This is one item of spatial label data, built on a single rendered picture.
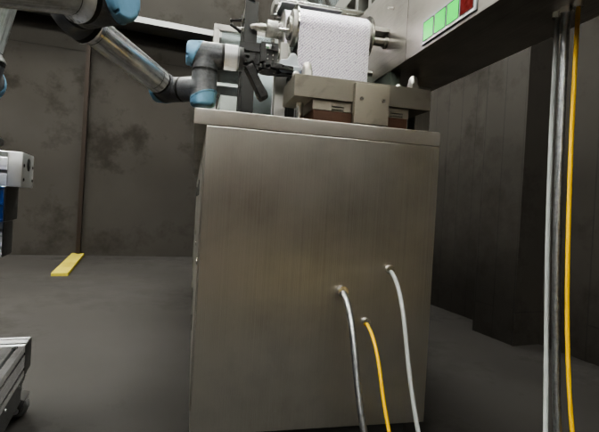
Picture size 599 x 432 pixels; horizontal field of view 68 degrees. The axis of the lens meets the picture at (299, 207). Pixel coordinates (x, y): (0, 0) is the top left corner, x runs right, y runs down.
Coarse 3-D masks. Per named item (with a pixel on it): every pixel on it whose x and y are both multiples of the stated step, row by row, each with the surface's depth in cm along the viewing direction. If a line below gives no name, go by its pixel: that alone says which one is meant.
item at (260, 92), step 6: (246, 66) 134; (252, 66) 134; (246, 72) 137; (252, 72) 134; (252, 78) 135; (258, 78) 135; (252, 84) 137; (258, 84) 135; (258, 90) 135; (264, 90) 136; (258, 96) 137; (264, 96) 136
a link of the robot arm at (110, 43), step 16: (80, 32) 105; (96, 32) 108; (112, 32) 113; (96, 48) 113; (112, 48) 114; (128, 48) 118; (128, 64) 120; (144, 64) 123; (144, 80) 127; (160, 80) 130; (176, 80) 133; (160, 96) 135; (176, 96) 134
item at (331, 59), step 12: (300, 48) 140; (312, 48) 140; (324, 48) 141; (336, 48) 142; (348, 48) 143; (360, 48) 144; (300, 60) 140; (312, 60) 140; (324, 60) 141; (336, 60) 142; (348, 60) 143; (360, 60) 144; (324, 72) 141; (336, 72) 142; (348, 72) 143; (360, 72) 144
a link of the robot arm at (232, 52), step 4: (228, 48) 131; (232, 48) 132; (236, 48) 132; (228, 52) 131; (232, 52) 131; (236, 52) 132; (228, 56) 131; (232, 56) 131; (236, 56) 132; (228, 60) 132; (232, 60) 132; (236, 60) 132; (224, 64) 138; (228, 64) 132; (232, 64) 132; (236, 64) 133; (224, 68) 134; (228, 68) 134; (232, 68) 134; (236, 68) 134
